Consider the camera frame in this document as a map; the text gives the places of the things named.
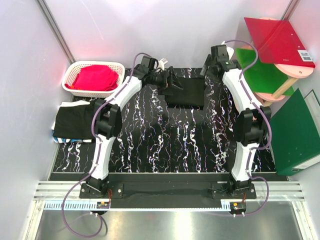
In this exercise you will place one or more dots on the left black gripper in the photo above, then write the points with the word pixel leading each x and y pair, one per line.
pixel 169 81

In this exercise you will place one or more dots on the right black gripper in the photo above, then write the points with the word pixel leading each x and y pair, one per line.
pixel 208 63

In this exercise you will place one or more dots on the black graphic t shirt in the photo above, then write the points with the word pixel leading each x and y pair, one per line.
pixel 192 95

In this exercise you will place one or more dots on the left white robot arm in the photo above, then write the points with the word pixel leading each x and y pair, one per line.
pixel 107 119

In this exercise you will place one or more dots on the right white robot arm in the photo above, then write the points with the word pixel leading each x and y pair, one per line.
pixel 252 123

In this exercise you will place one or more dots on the light green folder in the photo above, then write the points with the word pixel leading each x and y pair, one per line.
pixel 261 77

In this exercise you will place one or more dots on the red folder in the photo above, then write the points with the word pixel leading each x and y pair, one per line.
pixel 278 43

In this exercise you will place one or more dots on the white plastic basket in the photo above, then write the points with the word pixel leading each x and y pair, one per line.
pixel 74 69

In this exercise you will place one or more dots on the pink t shirt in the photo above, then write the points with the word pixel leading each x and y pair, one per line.
pixel 96 78

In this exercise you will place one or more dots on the pink wooden shelf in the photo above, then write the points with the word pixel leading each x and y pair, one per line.
pixel 293 72

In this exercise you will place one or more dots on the folded black t shirt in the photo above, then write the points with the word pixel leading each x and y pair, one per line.
pixel 73 120

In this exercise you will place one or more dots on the dark green binder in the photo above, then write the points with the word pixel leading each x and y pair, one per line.
pixel 295 140

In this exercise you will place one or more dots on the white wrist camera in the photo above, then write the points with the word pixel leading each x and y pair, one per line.
pixel 161 64

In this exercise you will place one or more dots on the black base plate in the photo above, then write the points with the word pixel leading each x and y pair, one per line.
pixel 166 195

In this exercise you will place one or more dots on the aluminium rail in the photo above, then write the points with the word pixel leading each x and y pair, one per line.
pixel 275 190

